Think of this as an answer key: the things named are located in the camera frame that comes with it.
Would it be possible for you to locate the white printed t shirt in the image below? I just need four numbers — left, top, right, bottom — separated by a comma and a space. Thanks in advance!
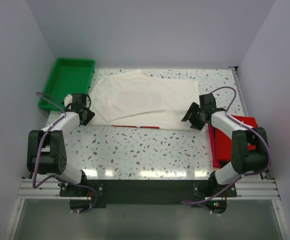
89, 70, 200, 131

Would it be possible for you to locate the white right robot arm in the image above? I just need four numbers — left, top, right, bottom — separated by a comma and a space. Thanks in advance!
182, 93, 271, 197

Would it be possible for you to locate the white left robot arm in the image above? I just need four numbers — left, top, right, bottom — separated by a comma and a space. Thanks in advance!
26, 92, 95, 196

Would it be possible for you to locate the green plastic tray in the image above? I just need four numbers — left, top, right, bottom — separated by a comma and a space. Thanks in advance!
38, 58, 96, 112

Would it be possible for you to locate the red folded t shirt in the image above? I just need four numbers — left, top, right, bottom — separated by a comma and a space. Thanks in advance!
213, 115, 258, 163

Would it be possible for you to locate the pink folded t shirt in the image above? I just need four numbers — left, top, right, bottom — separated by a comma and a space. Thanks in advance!
207, 125, 221, 169

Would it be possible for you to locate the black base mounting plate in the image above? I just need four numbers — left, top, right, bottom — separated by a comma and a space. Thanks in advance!
58, 180, 225, 210

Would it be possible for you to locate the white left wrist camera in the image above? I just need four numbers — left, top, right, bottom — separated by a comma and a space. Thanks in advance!
63, 94, 73, 107

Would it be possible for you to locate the aluminium frame rail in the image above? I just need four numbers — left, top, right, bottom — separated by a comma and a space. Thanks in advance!
17, 178, 280, 202

